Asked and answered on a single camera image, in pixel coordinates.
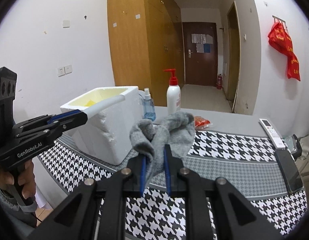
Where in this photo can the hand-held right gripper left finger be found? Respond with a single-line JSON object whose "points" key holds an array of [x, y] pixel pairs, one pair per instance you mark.
{"points": [[142, 180]]}

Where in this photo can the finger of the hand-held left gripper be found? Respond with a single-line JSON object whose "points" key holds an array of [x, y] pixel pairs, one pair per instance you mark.
{"points": [[64, 114], [72, 121]]}

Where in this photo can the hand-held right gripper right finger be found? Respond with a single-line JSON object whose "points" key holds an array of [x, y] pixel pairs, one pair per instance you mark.
{"points": [[167, 175]]}

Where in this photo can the white foam box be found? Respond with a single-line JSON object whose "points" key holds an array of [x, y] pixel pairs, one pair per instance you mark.
{"points": [[107, 140]]}

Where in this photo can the grey sock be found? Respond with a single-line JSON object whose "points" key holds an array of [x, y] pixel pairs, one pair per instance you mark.
{"points": [[174, 135]]}

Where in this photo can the person's left forearm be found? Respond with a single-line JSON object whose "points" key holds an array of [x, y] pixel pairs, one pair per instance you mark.
{"points": [[7, 205]]}

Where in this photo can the person's left hand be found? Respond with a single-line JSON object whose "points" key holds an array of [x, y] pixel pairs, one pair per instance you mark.
{"points": [[29, 180]]}

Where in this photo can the red snack packet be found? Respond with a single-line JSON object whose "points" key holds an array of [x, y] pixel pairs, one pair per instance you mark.
{"points": [[202, 122]]}

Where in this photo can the houndstooth patterned tablecloth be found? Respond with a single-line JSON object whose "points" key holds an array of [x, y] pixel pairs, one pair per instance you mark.
{"points": [[227, 142]]}

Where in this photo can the blue spray bottle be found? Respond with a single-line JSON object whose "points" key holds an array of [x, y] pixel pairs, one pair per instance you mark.
{"points": [[149, 110]]}

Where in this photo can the white pump bottle red cap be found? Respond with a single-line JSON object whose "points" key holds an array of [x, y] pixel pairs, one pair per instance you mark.
{"points": [[173, 97]]}

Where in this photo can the wooden wardrobe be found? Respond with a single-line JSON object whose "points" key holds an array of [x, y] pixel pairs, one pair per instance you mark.
{"points": [[129, 55]]}

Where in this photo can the red fire extinguisher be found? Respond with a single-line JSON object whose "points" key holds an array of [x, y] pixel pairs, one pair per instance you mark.
{"points": [[219, 82]]}

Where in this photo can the dark brown entry door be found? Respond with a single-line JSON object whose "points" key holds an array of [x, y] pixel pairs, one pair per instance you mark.
{"points": [[199, 67]]}

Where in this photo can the white remote control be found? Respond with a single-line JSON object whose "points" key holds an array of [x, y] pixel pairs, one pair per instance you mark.
{"points": [[272, 132]]}

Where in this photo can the black smartphone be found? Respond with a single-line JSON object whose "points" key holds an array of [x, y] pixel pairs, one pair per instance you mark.
{"points": [[288, 170]]}

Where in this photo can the wooden side door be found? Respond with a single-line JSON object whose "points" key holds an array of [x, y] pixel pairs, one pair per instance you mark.
{"points": [[234, 67]]}

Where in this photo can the white door notice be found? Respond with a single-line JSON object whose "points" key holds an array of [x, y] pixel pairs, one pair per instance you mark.
{"points": [[199, 48]]}

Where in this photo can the blue door notice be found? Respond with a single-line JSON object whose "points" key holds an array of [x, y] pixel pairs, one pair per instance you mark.
{"points": [[207, 48]]}

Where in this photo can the grey door notice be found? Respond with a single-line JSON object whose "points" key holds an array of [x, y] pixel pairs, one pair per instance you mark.
{"points": [[202, 38]]}

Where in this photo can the red hanging bag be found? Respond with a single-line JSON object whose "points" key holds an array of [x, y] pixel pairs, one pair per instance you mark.
{"points": [[279, 40]]}

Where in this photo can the white wall socket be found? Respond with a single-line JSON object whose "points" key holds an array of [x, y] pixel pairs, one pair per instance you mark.
{"points": [[61, 72]]}

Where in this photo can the white wall switch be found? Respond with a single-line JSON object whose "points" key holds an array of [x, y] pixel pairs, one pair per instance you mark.
{"points": [[68, 68]]}

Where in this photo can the white blank wall plate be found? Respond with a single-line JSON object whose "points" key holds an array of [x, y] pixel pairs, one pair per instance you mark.
{"points": [[66, 23]]}

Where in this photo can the metal wall hook rack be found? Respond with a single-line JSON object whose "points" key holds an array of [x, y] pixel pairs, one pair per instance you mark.
{"points": [[278, 18]]}

